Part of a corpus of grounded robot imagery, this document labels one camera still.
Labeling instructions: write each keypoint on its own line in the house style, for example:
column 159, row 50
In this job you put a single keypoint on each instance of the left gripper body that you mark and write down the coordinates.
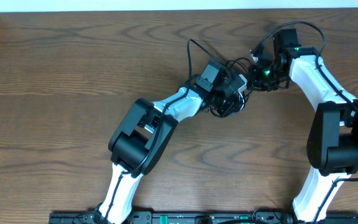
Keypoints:
column 224, row 107

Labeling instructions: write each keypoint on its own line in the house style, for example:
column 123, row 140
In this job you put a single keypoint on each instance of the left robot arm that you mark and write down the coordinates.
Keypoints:
column 142, row 136

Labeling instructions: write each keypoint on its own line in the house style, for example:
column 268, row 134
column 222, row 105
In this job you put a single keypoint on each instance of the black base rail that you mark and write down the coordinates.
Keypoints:
column 146, row 217

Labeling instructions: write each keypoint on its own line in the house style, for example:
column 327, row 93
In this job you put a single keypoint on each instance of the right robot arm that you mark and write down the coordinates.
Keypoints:
column 332, row 146

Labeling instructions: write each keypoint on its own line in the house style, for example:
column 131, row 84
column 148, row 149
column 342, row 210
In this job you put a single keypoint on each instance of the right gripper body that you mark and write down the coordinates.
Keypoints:
column 266, row 78

